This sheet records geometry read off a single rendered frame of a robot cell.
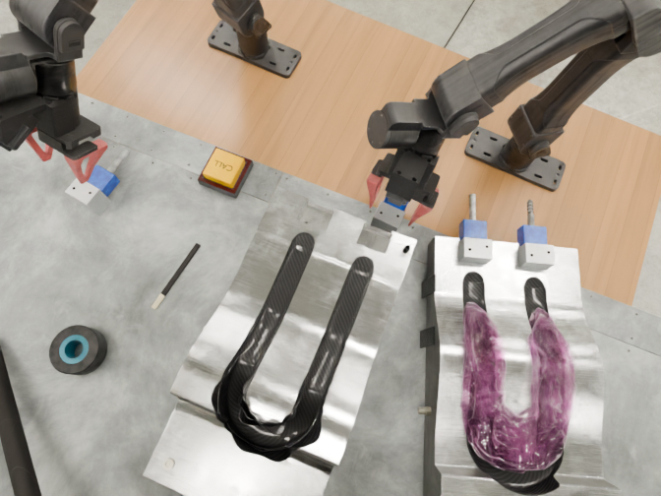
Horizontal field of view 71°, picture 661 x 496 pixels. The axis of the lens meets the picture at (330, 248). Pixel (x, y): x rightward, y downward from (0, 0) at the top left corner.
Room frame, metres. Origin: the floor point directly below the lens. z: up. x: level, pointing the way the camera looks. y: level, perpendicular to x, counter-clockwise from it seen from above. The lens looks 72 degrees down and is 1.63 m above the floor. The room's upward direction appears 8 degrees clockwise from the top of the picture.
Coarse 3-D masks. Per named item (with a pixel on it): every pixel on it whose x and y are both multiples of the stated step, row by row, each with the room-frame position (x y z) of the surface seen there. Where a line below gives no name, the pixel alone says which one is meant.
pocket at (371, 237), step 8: (368, 224) 0.30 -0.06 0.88; (360, 232) 0.28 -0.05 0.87; (368, 232) 0.29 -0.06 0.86; (376, 232) 0.29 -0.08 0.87; (384, 232) 0.29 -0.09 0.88; (360, 240) 0.27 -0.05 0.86; (368, 240) 0.27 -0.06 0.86; (376, 240) 0.28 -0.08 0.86; (384, 240) 0.28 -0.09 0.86; (376, 248) 0.26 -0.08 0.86; (384, 248) 0.26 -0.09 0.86
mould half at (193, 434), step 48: (288, 192) 0.33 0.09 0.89; (288, 240) 0.24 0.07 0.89; (336, 240) 0.26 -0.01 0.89; (240, 288) 0.15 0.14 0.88; (336, 288) 0.17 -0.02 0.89; (384, 288) 0.19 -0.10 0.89; (240, 336) 0.08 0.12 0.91; (288, 336) 0.09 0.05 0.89; (192, 384) 0.00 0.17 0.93; (288, 384) 0.01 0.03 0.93; (336, 384) 0.02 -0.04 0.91; (192, 432) -0.07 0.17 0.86; (336, 432) -0.04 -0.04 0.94; (192, 480) -0.14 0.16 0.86; (240, 480) -0.13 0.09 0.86; (288, 480) -0.12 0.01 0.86
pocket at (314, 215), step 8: (304, 208) 0.31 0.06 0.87; (312, 208) 0.32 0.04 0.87; (320, 208) 0.32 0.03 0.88; (304, 216) 0.30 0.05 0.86; (312, 216) 0.31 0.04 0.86; (320, 216) 0.31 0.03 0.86; (328, 216) 0.31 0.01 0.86; (312, 224) 0.29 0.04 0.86; (320, 224) 0.29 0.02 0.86; (328, 224) 0.29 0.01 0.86
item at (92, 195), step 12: (120, 156) 0.38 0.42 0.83; (96, 168) 0.35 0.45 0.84; (108, 168) 0.36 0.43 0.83; (96, 180) 0.33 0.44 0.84; (108, 180) 0.33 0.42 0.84; (72, 192) 0.29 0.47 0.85; (84, 192) 0.29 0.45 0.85; (96, 192) 0.30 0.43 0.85; (108, 192) 0.31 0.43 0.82; (84, 204) 0.28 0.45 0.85; (96, 204) 0.28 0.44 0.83; (108, 204) 0.30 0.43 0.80
